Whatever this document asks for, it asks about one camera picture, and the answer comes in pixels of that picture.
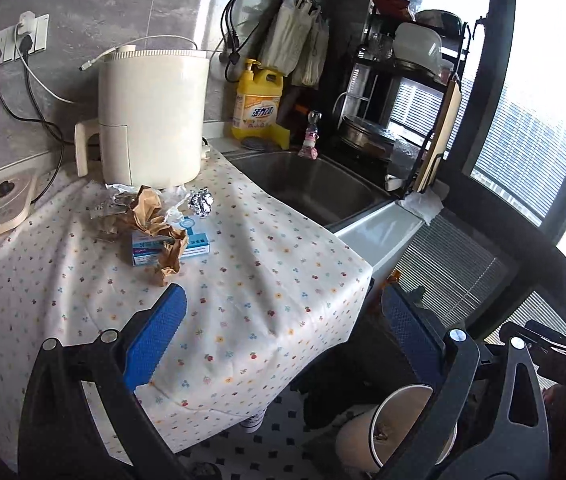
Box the white bowl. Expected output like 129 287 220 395
394 21 444 74

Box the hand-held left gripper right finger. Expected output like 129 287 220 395
378 282 552 480

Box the blue and white medicine box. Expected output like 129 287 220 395
130 230 212 267

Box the white wall socket panel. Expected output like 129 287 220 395
0 14 50 68

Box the brown paper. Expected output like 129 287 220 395
95 185 188 287

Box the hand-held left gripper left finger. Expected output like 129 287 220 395
17 283 198 480

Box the black window frame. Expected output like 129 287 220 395
435 0 566 356

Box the steel pot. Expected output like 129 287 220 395
338 115 396 161

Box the crumpled white plastic wrap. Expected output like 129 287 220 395
105 182 190 212

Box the black power cable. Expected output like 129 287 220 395
22 50 66 143
0 57 66 203

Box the white trash bin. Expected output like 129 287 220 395
335 382 458 477

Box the hanging beige bag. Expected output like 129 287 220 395
258 0 321 75
290 10 332 89

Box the yellow detergent bottle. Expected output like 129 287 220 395
231 58 291 150

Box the foil ball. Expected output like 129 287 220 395
189 187 215 219

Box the hanging black cable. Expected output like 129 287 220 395
220 0 284 83

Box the white charging cable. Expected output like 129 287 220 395
13 34 200 106

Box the stainless steel sink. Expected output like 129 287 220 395
225 150 396 229

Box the white rag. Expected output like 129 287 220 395
397 190 444 226

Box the floral white tablecloth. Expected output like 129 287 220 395
0 147 374 473

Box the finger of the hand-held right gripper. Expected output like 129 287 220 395
525 319 566 363

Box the black dish rack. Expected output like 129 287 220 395
335 0 474 196

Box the cream air fryer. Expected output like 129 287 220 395
74 49 211 188

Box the wooden cutting board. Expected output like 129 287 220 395
411 80 464 194

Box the small pink bottle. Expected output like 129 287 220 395
298 110 324 160

